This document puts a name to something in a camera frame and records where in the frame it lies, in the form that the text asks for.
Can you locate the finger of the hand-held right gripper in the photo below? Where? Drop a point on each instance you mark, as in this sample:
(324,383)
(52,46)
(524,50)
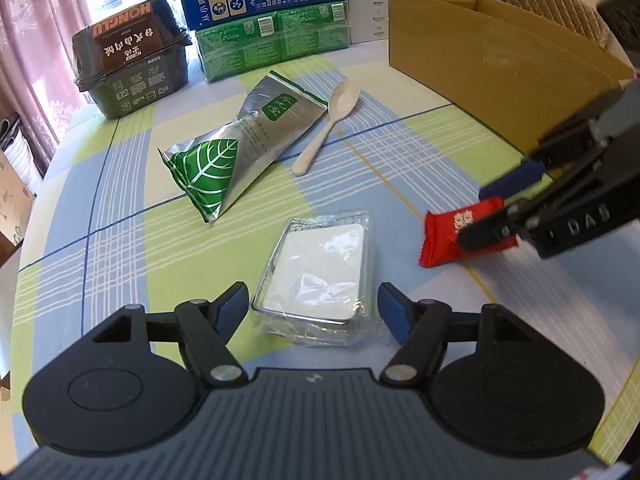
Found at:
(485,232)
(515,180)

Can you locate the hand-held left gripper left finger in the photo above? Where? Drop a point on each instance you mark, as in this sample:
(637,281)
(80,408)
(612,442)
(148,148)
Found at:
(232,305)

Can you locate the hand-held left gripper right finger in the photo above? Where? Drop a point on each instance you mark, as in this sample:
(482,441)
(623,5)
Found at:
(395,310)

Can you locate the red snack packet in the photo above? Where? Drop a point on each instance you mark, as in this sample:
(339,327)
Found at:
(440,240)

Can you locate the brown cardboard box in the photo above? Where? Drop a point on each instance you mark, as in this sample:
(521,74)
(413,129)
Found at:
(475,60)

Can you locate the checked cloth desktop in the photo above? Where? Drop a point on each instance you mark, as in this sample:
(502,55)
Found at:
(150,245)

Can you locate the silver green leaf pouch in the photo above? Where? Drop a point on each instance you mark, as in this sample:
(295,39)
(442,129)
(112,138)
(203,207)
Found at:
(235,150)

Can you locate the quilted beige chair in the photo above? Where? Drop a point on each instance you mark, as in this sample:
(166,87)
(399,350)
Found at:
(550,7)

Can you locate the white plastic spoon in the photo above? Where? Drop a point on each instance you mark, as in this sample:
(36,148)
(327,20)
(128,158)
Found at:
(342,97)

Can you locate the printed brown carton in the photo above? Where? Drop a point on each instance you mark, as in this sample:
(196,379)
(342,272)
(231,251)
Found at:
(12,205)

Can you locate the black green food container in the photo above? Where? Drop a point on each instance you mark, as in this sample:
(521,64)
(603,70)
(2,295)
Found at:
(135,60)

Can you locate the stack of white sheets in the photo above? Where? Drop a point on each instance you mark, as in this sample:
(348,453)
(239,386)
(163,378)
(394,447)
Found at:
(17,150)

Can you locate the green carton pack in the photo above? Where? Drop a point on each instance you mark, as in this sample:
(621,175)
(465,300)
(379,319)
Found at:
(270,40)

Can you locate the pink curtain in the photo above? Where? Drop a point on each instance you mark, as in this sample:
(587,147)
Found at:
(45,35)

